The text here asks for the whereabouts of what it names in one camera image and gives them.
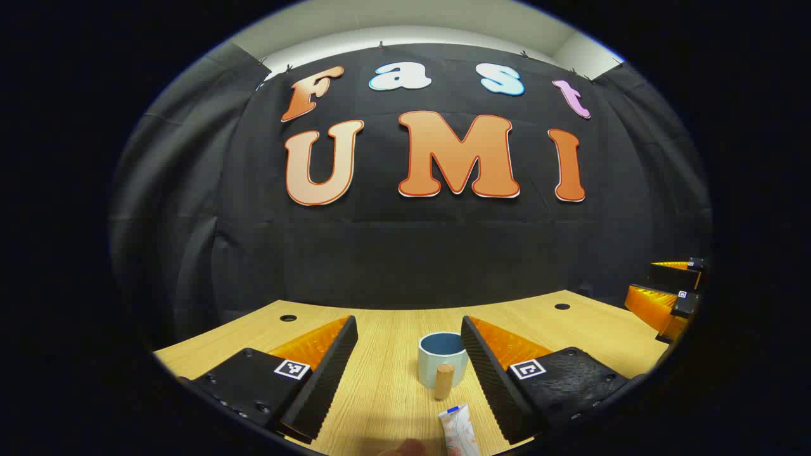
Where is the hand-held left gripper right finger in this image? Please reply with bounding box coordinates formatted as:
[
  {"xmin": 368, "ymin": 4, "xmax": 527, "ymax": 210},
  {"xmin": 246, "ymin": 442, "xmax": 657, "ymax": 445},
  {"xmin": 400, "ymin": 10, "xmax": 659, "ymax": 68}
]
[{"xmin": 461, "ymin": 315, "xmax": 631, "ymax": 445}]

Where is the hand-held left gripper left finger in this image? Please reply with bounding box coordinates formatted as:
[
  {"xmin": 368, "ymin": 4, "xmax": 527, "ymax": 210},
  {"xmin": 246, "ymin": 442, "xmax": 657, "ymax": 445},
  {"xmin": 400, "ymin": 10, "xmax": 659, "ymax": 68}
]
[{"xmin": 177, "ymin": 315, "xmax": 359, "ymax": 444}]

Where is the white toothpaste tube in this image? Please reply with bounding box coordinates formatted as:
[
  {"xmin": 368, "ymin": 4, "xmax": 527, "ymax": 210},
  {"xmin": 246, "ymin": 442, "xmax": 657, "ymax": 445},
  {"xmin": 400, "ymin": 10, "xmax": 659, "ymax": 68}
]
[{"xmin": 437, "ymin": 404, "xmax": 482, "ymax": 456}]

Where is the light blue cup wooden handle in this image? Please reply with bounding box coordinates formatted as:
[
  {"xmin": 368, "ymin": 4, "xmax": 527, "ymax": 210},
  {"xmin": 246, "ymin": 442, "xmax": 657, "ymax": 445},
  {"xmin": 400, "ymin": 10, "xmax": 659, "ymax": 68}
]
[{"xmin": 417, "ymin": 331, "xmax": 471, "ymax": 401}]

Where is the wooden desktop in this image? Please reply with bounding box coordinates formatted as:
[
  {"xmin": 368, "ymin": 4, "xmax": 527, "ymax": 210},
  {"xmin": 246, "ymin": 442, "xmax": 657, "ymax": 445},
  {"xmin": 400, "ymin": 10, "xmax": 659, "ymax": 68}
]
[{"xmin": 152, "ymin": 289, "xmax": 672, "ymax": 456}]

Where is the black backdrop cloth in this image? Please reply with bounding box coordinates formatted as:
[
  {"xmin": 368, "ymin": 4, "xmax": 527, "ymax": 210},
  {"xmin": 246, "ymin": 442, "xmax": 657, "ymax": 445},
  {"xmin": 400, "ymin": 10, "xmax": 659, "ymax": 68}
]
[{"xmin": 108, "ymin": 41, "xmax": 713, "ymax": 346}]

